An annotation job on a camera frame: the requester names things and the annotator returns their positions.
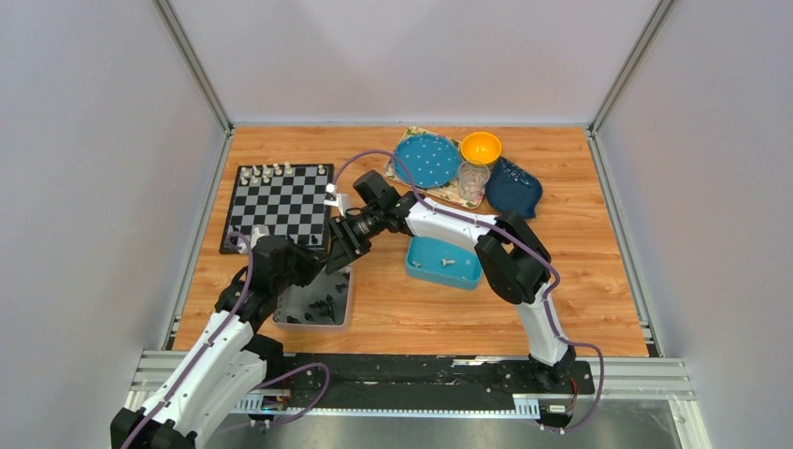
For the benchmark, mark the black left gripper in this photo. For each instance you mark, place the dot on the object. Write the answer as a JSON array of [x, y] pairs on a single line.
[[312, 262]]

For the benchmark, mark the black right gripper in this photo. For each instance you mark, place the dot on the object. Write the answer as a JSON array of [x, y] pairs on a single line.
[[345, 246]]

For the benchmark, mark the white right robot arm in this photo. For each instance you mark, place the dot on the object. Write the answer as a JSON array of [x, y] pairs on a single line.
[[516, 265]]

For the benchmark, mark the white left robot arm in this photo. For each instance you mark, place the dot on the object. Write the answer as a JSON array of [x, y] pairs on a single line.
[[230, 358]]

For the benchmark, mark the silver metal tray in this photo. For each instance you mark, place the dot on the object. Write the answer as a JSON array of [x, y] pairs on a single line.
[[295, 301]]

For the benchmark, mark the black and white chessboard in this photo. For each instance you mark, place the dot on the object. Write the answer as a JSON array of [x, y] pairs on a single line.
[[287, 205]]

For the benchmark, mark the blue plastic bin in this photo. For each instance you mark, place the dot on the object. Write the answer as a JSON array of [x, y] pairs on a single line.
[[433, 260]]

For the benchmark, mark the floral rectangular tray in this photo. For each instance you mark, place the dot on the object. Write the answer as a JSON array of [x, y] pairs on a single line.
[[448, 192]]

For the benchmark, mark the light blue dotted plate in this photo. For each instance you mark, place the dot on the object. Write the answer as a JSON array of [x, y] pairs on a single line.
[[431, 160]]

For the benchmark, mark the clear glass cup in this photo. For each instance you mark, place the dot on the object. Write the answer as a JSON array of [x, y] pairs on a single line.
[[472, 180]]

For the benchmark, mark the yellow bowl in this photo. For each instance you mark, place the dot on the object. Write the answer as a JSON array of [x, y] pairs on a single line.
[[481, 148]]

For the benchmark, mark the dark blue leaf plate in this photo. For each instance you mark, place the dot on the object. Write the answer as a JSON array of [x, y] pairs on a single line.
[[511, 188]]

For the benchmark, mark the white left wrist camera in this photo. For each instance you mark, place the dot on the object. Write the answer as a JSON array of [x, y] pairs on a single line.
[[251, 238]]

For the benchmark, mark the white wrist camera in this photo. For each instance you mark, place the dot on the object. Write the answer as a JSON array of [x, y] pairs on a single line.
[[333, 198], [251, 238]]

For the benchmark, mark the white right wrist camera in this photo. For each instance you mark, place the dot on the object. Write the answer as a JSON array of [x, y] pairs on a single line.
[[333, 198]]

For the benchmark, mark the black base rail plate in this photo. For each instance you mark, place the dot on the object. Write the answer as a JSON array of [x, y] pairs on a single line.
[[420, 382]]

